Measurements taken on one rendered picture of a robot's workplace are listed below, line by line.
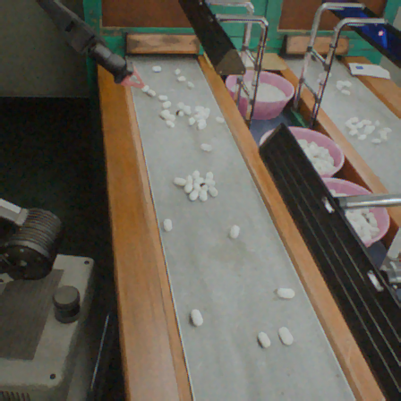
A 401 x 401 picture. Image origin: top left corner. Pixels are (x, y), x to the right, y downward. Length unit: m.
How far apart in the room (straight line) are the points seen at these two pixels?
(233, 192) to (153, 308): 0.47
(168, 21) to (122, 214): 1.04
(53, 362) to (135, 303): 0.36
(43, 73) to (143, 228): 2.02
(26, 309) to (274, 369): 0.72
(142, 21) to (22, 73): 1.25
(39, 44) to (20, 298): 1.86
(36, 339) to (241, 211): 0.63
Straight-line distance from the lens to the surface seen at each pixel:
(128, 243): 1.10
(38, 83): 3.06
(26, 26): 2.93
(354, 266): 0.67
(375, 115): 1.88
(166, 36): 1.96
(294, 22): 2.15
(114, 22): 1.98
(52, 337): 1.31
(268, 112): 1.78
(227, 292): 1.05
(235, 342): 0.98
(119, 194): 1.23
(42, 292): 1.40
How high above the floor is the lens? 1.55
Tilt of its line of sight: 39 degrees down
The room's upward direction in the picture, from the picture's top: 7 degrees clockwise
